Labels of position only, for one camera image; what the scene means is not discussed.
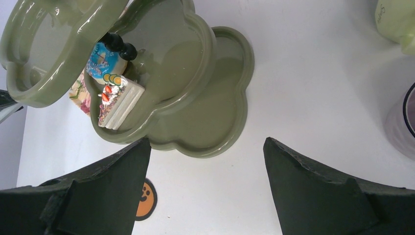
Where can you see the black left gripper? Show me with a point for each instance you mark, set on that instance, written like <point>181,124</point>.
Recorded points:
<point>6,100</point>

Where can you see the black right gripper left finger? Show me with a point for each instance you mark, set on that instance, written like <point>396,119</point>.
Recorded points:
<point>99,199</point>

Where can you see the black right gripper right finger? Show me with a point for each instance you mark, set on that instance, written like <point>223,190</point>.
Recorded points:
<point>312,198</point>

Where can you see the silver serving tongs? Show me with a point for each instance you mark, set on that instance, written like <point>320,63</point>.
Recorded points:
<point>8,111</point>

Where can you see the white layered cake slice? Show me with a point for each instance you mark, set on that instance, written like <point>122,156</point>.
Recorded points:
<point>118,98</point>

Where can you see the blue frosted donut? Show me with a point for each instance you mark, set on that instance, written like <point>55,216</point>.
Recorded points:
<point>103,61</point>

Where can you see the orange smiley coaster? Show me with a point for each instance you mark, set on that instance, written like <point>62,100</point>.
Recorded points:
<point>148,201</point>

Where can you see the black mug purple interior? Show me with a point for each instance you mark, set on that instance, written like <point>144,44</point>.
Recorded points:
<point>400,124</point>

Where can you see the green three-tier dessert stand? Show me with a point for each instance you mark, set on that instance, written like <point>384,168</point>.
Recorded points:
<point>195,76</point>

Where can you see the light green mug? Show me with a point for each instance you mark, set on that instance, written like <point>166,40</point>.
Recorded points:
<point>395,20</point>

